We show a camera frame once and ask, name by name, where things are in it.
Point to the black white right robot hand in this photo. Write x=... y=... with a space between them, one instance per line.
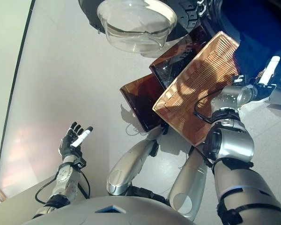
x=267 y=75

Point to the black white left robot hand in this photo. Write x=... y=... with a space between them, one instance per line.
x=69 y=143

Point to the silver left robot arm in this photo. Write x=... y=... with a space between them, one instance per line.
x=63 y=182

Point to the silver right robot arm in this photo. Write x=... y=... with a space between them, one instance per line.
x=234 y=145

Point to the grey drum washing machine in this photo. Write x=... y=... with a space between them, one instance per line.
x=260 y=23

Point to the round washing machine door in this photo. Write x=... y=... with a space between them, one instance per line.
x=131 y=23

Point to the silver left robot leg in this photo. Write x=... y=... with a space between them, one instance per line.
x=128 y=168

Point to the silver robot leg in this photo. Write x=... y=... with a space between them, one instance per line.
x=187 y=187
x=128 y=168

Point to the wicker laundry basket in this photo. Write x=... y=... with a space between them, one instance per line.
x=189 y=93

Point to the brown acrylic stool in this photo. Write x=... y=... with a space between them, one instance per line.
x=138 y=103

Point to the grey robot torso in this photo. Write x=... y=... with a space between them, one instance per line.
x=112 y=213

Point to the silver right robot leg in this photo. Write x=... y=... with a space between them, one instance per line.
x=187 y=187

